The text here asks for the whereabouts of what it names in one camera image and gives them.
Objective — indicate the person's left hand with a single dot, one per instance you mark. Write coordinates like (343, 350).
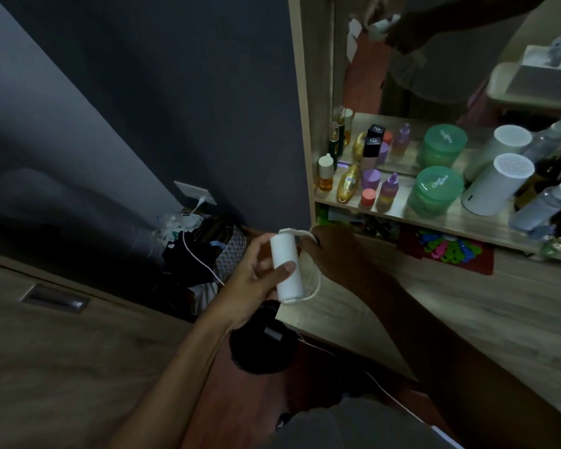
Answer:
(245, 289)

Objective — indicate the person's right hand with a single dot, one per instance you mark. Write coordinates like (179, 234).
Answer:
(341, 257)

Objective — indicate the person's left thumb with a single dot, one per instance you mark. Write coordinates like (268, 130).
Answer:
(278, 275)

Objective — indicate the person's right fingers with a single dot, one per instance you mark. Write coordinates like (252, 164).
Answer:
(311, 245)

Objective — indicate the white cylindrical device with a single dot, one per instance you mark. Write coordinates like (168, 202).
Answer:
(287, 271)

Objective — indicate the person's right forearm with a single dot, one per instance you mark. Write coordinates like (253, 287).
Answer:
(458, 369)

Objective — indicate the person's left forearm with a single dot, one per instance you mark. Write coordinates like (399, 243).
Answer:
(182, 378)

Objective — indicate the black white woven bag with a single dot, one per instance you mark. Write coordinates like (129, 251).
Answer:
(233, 252)

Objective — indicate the black round container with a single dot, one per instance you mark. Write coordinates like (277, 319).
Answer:
(262, 343)

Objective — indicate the gold bottle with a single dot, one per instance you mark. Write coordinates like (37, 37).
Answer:
(348, 184)

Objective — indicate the amber bottle with white cap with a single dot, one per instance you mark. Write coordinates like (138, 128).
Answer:
(326, 175)

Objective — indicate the small pink jar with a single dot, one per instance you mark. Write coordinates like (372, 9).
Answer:
(368, 198)

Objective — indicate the purple pink gradient bottle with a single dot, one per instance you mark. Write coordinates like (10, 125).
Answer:
(388, 194)

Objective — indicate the dark green slim bottle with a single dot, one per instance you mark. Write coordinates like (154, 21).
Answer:
(334, 149)

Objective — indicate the red mat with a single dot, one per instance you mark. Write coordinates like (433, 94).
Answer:
(411, 259)

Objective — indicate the white plug adapter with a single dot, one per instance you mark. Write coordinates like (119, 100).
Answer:
(200, 204)

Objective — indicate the white plastic bag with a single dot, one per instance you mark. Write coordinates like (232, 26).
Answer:
(177, 224)

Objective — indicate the green round jar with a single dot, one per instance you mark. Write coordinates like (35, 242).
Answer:
(434, 191)

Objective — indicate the pile of colourful plastic pieces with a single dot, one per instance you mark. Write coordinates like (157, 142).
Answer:
(449, 247)

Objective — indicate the grey shorts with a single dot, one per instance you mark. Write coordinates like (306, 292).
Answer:
(355, 425)

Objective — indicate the white cylindrical humidifier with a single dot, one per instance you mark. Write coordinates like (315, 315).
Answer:
(495, 184)

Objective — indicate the clear spray bottle white cap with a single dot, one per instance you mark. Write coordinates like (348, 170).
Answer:
(542, 205)

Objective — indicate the small green glass ornament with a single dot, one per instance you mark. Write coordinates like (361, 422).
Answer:
(554, 248)

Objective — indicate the dark glass bottle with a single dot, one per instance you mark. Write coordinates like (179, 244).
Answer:
(549, 175)

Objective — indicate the white wall socket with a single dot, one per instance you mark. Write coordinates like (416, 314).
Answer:
(191, 189)

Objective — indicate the wall mirror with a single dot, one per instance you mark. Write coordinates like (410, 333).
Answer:
(449, 79)

